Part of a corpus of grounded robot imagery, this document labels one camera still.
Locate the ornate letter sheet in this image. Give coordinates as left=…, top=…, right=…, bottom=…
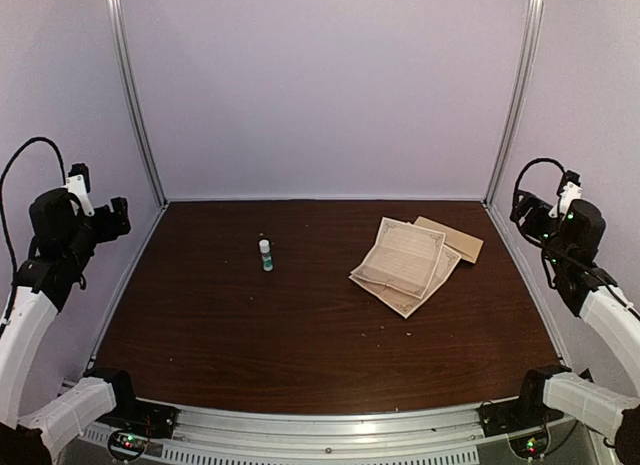
left=350, top=217, right=446, bottom=298
left=349, top=245, right=462, bottom=319

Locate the brown kraft envelope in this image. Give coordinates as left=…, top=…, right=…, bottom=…
left=413, top=216, right=484, bottom=264

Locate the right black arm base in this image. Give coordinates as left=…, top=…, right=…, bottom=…
left=477, top=365, right=571, bottom=437

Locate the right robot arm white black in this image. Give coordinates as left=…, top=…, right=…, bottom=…
left=510, top=191, right=639, bottom=464

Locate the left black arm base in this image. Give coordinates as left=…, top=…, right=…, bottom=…
left=83, top=367, right=178, bottom=439

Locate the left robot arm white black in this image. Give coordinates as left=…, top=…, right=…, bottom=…
left=1, top=188, right=144, bottom=464

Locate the small green glue stick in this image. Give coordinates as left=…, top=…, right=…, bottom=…
left=259, top=239, right=274, bottom=272

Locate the left round circuit board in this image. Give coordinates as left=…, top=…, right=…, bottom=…
left=107, top=430, right=150, bottom=461

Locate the round circuit board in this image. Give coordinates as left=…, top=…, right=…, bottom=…
left=508, top=431, right=550, bottom=460
left=107, top=430, right=150, bottom=461

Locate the right round circuit board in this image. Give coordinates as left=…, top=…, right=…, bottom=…
left=508, top=431, right=550, bottom=460

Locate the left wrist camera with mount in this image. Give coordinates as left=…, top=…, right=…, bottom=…
left=65, top=163, right=95, bottom=217

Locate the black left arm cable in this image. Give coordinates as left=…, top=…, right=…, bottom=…
left=0, top=137, right=69, bottom=271

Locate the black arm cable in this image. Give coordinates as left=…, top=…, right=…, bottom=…
left=0, top=137, right=69, bottom=271
left=513, top=157, right=569, bottom=221

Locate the left aluminium frame post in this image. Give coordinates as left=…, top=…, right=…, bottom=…
left=106, top=0, right=168, bottom=209

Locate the aluminium frame post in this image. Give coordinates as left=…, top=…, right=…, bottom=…
left=106, top=0, right=168, bottom=209
left=483, top=0, right=544, bottom=209

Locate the front aluminium slotted rail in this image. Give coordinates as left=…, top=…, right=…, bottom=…
left=49, top=399, right=616, bottom=465

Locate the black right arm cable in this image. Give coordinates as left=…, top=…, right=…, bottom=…
left=513, top=157, right=569, bottom=221

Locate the right aluminium frame post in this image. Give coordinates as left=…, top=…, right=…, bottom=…
left=483, top=0, right=544, bottom=209

